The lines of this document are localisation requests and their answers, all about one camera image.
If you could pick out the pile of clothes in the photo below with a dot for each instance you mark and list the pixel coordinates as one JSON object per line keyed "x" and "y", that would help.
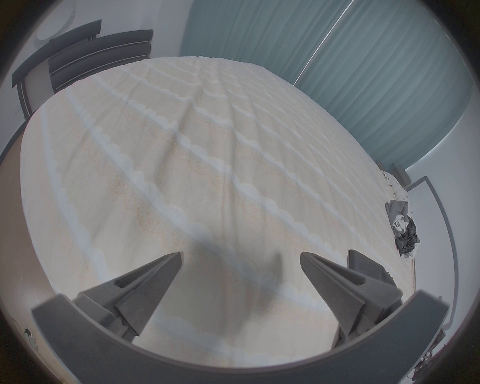
{"x": 407, "y": 232}

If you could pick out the grey bedside table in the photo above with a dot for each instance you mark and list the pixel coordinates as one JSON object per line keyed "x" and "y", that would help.
{"x": 397, "y": 170}

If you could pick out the blue-green curtain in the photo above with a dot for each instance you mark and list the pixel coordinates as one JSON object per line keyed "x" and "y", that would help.
{"x": 393, "y": 86}
{"x": 255, "y": 33}

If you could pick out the black T-shirt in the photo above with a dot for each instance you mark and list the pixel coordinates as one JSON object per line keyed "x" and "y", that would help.
{"x": 369, "y": 264}

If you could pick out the bed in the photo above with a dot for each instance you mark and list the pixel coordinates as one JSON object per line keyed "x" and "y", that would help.
{"x": 187, "y": 150}

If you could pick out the black chest of drawers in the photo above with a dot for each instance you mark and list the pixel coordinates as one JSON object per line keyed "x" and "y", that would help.
{"x": 97, "y": 52}

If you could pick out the white printed pillow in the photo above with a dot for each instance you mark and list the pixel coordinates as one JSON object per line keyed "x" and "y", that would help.
{"x": 397, "y": 187}

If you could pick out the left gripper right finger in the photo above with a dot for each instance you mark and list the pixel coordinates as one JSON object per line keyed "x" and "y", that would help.
{"x": 345, "y": 300}

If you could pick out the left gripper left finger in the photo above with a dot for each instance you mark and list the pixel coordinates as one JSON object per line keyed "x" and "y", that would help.
{"x": 138, "y": 292}

